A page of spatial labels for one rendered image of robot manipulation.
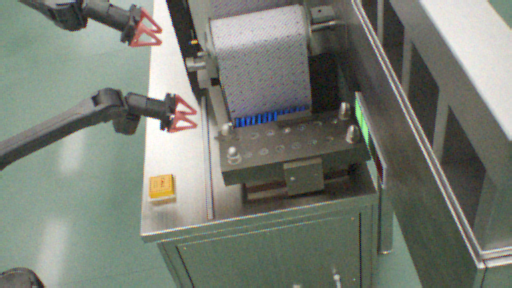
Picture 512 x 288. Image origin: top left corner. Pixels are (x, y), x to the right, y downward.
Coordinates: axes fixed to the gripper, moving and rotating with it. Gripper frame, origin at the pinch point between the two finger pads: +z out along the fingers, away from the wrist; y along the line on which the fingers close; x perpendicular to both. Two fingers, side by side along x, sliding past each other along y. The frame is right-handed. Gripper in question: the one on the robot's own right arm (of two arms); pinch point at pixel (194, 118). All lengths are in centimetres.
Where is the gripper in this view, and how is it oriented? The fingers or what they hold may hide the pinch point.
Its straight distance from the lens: 155.8
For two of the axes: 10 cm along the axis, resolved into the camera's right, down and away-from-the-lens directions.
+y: 1.0, 6.8, -7.3
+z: 9.1, 2.3, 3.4
